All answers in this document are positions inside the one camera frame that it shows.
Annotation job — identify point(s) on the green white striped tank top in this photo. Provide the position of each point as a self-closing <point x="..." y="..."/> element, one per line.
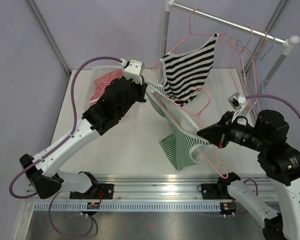
<point x="183" y="148"/>

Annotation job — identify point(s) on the white slotted cable duct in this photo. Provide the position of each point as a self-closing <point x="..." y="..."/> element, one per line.
<point x="130" y="206"/>

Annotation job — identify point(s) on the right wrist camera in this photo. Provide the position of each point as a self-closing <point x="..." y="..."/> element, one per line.
<point x="239" y="104"/>

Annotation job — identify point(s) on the white clothes rack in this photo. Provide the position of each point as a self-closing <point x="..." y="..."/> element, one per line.
<point x="288" y="44"/>

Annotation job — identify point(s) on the black white striped tank top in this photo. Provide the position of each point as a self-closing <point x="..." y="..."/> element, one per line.
<point x="186" y="73"/>

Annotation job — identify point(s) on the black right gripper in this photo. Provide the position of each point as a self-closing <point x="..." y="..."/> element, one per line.
<point x="216" y="133"/>

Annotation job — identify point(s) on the pink wire hanger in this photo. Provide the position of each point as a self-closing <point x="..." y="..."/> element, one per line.
<point x="249" y="61"/>

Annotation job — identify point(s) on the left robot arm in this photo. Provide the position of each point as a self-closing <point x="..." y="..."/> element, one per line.
<point x="43" y="169"/>

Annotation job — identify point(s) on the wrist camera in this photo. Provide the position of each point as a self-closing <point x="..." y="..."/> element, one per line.
<point x="239" y="104"/>
<point x="133" y="70"/>

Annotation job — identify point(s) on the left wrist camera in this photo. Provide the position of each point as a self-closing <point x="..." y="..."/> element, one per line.
<point x="133" y="70"/>

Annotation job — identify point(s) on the white plastic basket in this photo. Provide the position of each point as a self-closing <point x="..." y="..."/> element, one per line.
<point x="96" y="73"/>

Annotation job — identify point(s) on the blue wire hanger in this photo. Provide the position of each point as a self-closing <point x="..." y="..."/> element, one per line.
<point x="254" y="58"/>

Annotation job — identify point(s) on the red white striped tank top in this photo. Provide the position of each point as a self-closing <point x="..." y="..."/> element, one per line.
<point x="102" y="83"/>

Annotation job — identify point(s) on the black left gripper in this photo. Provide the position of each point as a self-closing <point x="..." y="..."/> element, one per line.
<point x="141" y="87"/>

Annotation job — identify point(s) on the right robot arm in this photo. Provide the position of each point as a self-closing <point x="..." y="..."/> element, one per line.
<point x="276" y="157"/>

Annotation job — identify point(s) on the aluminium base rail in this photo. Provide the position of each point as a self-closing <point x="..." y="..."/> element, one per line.
<point x="172" y="187"/>

